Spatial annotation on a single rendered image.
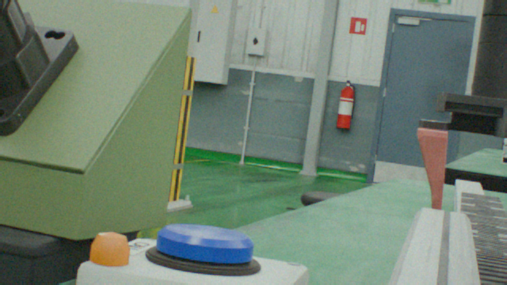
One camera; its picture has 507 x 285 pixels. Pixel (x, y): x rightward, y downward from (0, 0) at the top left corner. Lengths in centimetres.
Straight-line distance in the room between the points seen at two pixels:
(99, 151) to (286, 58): 1125
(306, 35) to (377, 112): 130
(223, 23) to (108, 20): 1107
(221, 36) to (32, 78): 1114
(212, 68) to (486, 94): 1131
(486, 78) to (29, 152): 36
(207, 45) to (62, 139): 1123
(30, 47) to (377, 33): 1098
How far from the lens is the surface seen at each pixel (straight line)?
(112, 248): 38
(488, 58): 68
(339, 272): 78
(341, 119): 1160
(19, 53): 81
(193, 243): 38
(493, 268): 70
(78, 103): 82
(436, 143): 66
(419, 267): 31
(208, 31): 1201
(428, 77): 1160
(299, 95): 1189
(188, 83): 705
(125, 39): 87
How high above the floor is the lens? 91
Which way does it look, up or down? 3 degrees down
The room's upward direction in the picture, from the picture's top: 7 degrees clockwise
